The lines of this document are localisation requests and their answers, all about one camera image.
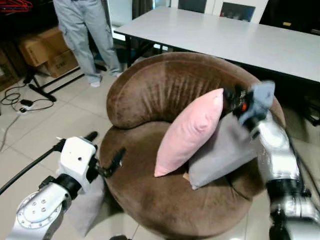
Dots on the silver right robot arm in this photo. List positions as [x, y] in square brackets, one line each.
[277, 155]

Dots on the brown round velvet sofa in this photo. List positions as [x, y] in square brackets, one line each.
[165, 205]

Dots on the person in grey trousers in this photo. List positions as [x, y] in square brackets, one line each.
[82, 30]

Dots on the large cardboard box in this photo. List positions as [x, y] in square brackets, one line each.
[42, 47]

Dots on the small grey pillow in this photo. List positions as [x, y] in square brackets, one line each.
[87, 207]

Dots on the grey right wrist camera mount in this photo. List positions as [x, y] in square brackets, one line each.
[257, 102]

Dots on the black stand foot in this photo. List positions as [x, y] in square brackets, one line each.
[42, 90]

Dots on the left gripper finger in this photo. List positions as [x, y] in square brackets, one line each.
[116, 162]
[91, 136]

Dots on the white framed chair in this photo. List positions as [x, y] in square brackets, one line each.
[192, 4]
[237, 11]

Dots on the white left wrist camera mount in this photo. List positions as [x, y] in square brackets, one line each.
[75, 157]

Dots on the large grey pillow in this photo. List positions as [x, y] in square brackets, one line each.
[222, 152]

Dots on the long white table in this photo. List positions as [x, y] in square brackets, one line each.
[225, 40]

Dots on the small printed cardboard box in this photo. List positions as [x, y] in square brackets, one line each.
[64, 64]

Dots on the pink pillow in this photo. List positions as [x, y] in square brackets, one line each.
[187, 132]

